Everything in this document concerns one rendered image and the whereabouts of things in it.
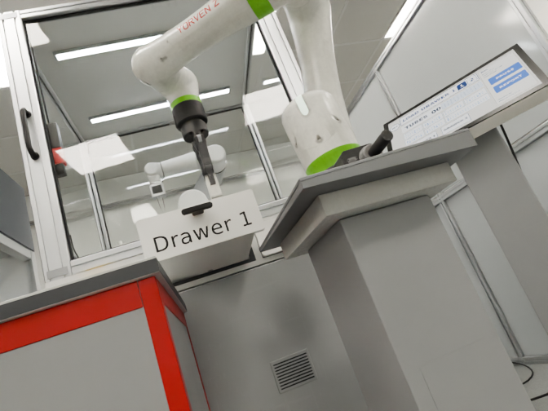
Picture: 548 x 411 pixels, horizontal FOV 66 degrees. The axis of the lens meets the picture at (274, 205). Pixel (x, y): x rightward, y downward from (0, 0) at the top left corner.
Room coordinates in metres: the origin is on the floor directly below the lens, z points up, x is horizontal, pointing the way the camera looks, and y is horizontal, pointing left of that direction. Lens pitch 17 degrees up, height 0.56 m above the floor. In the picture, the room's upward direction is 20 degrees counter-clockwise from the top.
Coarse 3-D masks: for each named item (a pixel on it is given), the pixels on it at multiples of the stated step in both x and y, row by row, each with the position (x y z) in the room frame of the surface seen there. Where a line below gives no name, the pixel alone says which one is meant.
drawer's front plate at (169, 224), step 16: (240, 192) 0.98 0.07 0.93; (224, 208) 0.97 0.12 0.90; (240, 208) 0.97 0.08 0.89; (256, 208) 0.98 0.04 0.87; (144, 224) 0.92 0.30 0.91; (160, 224) 0.93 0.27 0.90; (176, 224) 0.94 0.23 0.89; (192, 224) 0.95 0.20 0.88; (208, 224) 0.95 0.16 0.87; (224, 224) 0.96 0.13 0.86; (240, 224) 0.97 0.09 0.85; (256, 224) 0.98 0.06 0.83; (144, 240) 0.92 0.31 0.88; (160, 240) 0.93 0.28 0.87; (176, 240) 0.94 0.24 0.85; (192, 240) 0.94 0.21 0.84; (208, 240) 0.95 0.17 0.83; (224, 240) 0.96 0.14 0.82; (144, 256) 0.92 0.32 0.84; (160, 256) 0.92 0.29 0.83; (176, 256) 0.94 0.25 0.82
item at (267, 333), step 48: (192, 288) 1.27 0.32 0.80; (240, 288) 1.30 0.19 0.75; (288, 288) 1.33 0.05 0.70; (192, 336) 1.25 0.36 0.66; (240, 336) 1.29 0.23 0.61; (288, 336) 1.32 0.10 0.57; (336, 336) 1.35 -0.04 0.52; (240, 384) 1.28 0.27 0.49; (288, 384) 1.30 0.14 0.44; (336, 384) 1.34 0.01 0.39
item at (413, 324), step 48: (336, 192) 0.69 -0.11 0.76; (384, 192) 0.71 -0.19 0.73; (432, 192) 0.80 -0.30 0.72; (288, 240) 0.88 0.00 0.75; (336, 240) 0.76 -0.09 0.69; (384, 240) 0.75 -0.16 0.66; (432, 240) 0.78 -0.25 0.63; (336, 288) 0.84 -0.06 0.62; (384, 288) 0.73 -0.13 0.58; (432, 288) 0.76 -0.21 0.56; (384, 336) 0.74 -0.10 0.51; (432, 336) 0.75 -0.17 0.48; (480, 336) 0.78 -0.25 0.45; (384, 384) 0.80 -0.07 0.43; (432, 384) 0.74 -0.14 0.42; (480, 384) 0.76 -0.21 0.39
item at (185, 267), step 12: (240, 240) 1.06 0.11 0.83; (252, 240) 1.11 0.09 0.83; (204, 252) 1.05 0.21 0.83; (216, 252) 1.10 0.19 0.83; (228, 252) 1.15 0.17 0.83; (240, 252) 1.20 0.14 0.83; (168, 264) 1.04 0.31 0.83; (180, 264) 1.09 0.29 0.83; (192, 264) 1.13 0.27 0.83; (204, 264) 1.18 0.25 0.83; (216, 264) 1.24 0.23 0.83; (228, 264) 1.30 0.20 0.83; (180, 276) 1.23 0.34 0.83; (192, 276) 1.29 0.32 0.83
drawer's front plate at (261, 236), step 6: (264, 222) 1.31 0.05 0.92; (270, 222) 1.31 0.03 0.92; (264, 228) 1.31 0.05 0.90; (270, 228) 1.31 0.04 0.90; (258, 234) 1.30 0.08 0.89; (264, 234) 1.31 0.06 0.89; (258, 240) 1.30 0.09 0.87; (264, 252) 1.30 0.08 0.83; (270, 252) 1.31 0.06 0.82; (276, 252) 1.32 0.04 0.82
